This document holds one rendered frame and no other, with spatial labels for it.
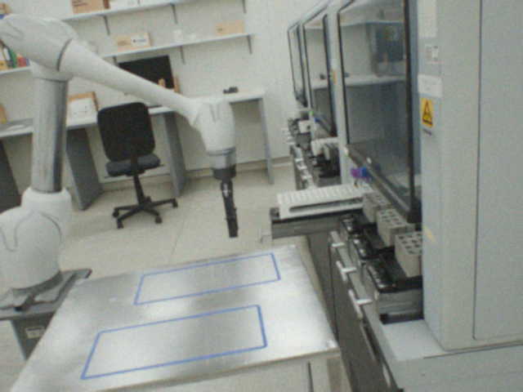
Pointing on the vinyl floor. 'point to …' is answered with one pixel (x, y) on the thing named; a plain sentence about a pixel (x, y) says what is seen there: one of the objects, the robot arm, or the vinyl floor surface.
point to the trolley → (185, 327)
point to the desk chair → (130, 153)
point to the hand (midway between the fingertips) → (232, 224)
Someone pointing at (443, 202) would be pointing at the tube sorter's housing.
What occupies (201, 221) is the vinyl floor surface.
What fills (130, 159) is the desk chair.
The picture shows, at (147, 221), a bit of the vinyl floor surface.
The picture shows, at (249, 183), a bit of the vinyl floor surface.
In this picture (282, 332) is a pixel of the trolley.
